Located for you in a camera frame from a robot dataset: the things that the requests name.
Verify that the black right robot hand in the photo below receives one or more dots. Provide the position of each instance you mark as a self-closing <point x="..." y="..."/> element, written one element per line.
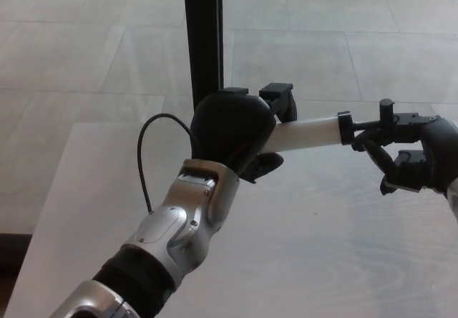
<point x="436" y="146"/>

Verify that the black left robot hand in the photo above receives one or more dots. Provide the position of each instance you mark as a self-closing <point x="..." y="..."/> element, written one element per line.
<point x="229" y="128"/>

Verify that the black window frame post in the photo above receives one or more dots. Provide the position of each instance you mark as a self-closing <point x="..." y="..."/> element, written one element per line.
<point x="202" y="38"/>

